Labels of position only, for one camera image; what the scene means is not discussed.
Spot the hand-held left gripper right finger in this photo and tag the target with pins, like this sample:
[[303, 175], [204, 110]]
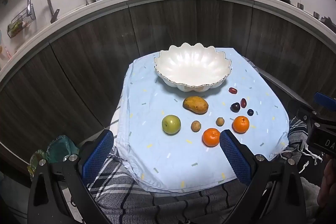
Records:
[[235, 155]]

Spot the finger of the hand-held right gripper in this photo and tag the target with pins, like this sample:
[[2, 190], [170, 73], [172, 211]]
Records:
[[324, 100], [299, 109]]

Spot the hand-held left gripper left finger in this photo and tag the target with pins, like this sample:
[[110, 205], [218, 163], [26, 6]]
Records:
[[98, 155]]

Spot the orange tangerine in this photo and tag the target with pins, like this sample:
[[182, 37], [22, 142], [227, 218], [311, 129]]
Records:
[[210, 137], [241, 124]]

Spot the brown longan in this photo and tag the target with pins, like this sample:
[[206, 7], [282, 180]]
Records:
[[220, 121], [195, 126]]

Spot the blueberry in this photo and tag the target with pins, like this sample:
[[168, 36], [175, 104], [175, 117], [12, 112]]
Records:
[[250, 112]]

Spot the dark cherry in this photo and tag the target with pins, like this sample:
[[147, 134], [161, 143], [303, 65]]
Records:
[[235, 107]]

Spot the red grape tomato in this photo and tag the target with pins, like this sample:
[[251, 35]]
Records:
[[243, 102]]

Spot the yellow mango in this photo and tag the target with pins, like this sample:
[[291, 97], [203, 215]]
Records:
[[195, 105]]

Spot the red grape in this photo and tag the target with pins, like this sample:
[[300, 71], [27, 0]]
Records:
[[232, 90]]

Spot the green apple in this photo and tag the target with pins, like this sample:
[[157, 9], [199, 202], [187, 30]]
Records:
[[171, 124]]

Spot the white scalloped bowl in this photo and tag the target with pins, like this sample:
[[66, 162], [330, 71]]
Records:
[[193, 66]]

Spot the person's right hand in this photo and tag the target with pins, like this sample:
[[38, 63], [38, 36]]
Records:
[[327, 182]]

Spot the grey table rim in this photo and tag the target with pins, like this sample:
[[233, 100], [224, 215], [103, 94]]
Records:
[[275, 85]]

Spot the green plastic bag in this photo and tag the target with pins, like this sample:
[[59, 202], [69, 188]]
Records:
[[59, 148]]

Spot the grey striped blanket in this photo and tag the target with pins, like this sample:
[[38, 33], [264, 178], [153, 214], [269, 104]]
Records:
[[126, 190]]

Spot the yellowish plastic bag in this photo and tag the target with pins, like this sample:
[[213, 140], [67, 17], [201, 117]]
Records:
[[34, 161]]

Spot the light blue tablecloth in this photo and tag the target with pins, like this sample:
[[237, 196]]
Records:
[[170, 158]]

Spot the dark wood kitchen cabinet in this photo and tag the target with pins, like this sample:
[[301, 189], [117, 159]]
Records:
[[92, 56]]

